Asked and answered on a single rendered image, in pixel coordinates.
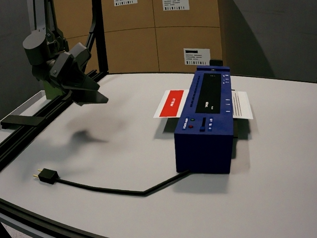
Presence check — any white laminating pouch with printed sheet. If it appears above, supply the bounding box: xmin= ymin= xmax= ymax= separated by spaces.
xmin=154 ymin=90 xmax=253 ymax=119

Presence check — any blue laminator with black power cord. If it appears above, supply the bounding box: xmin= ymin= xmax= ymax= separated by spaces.
xmin=33 ymin=66 xmax=238 ymax=195

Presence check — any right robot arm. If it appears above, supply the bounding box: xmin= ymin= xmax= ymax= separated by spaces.
xmin=23 ymin=0 xmax=92 ymax=82

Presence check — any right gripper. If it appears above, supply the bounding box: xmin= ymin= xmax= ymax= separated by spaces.
xmin=44 ymin=51 xmax=109 ymax=106

